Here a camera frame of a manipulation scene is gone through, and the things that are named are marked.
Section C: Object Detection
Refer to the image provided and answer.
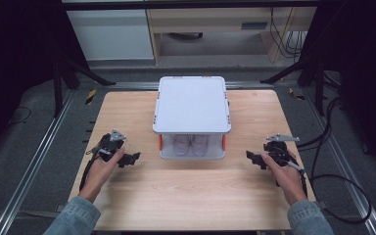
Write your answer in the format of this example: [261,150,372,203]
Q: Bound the person's right hand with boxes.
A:
[260,152,308,207]

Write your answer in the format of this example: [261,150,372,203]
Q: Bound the white plastic storage box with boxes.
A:
[152,75,232,161]

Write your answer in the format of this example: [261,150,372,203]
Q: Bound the white cabinet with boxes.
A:
[66,9,155,62]

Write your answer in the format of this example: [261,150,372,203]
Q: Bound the black tripod stand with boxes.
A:
[259,57,332,118]
[51,57,118,118]

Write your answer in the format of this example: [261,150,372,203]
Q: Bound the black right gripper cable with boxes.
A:
[283,153,309,198]

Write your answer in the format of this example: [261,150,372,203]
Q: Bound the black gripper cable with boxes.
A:
[283,153,309,198]
[78,143,112,192]

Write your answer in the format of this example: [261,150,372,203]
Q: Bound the person's left hand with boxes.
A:
[77,147,126,204]

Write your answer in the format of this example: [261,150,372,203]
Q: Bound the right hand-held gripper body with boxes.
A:
[263,133,301,167]

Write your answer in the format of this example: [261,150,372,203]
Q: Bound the purple child sandal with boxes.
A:
[171,134,192,157]
[191,134,211,157]

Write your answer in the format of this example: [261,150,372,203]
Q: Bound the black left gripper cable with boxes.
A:
[78,143,112,192]

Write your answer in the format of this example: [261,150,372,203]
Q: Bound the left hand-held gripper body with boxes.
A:
[92,129,127,163]

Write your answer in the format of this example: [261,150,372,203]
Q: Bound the light wooden desk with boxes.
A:
[145,7,317,65]

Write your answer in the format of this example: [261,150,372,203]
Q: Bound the thick black floor cable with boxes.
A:
[296,96,373,226]

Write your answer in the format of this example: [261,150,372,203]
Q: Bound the hanging black cables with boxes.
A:
[269,7,308,61]

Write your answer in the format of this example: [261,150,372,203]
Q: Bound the yellow black tape strip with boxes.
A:
[84,88,98,106]
[288,87,306,102]

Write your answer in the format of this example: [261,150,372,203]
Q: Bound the thin black floor cable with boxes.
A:
[5,106,32,128]

